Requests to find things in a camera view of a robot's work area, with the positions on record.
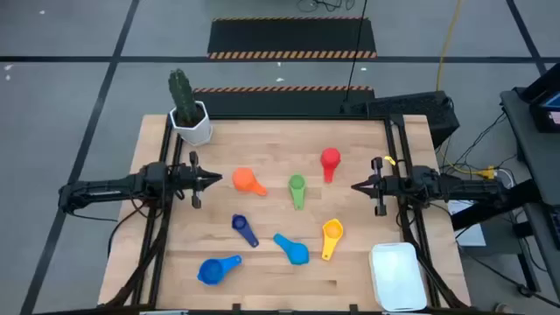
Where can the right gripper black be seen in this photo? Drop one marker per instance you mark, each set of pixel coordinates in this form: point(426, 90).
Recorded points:
point(396, 185)

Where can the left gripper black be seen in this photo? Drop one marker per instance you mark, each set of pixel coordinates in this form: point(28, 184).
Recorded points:
point(186, 177)

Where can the orange measuring cup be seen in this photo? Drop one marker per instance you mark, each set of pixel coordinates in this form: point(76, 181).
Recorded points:
point(243, 179)

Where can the red measuring cup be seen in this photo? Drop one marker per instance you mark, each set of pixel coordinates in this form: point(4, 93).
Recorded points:
point(330, 158)

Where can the yellow measuring cup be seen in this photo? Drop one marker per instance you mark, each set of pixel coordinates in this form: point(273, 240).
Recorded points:
point(332, 229)

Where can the navy blue measuring cup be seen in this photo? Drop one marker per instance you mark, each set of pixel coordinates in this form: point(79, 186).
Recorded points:
point(247, 234)

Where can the green measuring cup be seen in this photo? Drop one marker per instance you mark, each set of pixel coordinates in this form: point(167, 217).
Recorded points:
point(298, 199)

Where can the large blue measuring cup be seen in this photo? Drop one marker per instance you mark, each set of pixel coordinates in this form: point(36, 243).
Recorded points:
point(210, 271)

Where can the white plastic basket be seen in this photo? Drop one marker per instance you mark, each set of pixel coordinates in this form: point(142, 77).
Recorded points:
point(396, 275)

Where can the teal measuring cup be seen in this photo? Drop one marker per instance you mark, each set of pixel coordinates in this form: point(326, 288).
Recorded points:
point(297, 254)

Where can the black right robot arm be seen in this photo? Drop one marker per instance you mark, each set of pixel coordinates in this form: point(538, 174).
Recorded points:
point(464, 189)

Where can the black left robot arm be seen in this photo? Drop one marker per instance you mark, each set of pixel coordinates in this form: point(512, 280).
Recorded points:
point(109, 187)

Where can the white plant pot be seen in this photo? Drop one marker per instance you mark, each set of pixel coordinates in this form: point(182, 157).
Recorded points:
point(197, 133)

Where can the green cactus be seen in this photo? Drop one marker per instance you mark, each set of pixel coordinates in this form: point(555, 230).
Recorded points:
point(183, 96)

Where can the black computer case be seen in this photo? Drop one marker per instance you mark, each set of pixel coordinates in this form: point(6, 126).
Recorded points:
point(407, 107)

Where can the black hazard-striped floor ramp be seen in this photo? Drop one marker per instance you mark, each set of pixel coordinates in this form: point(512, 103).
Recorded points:
point(280, 102)
point(289, 37)

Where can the white paper sheet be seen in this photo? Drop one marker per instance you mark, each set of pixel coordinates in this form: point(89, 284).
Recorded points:
point(474, 236)

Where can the yellow extension plug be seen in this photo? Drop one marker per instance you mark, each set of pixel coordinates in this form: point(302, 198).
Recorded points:
point(487, 173)

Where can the dark grey side desk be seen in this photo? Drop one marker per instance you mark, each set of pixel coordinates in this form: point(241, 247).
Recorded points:
point(536, 162)

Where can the black device with screen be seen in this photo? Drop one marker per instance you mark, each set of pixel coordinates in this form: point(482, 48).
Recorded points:
point(540, 124)

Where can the black aluminium table frame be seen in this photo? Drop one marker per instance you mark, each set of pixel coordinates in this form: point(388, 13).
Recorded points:
point(306, 117)

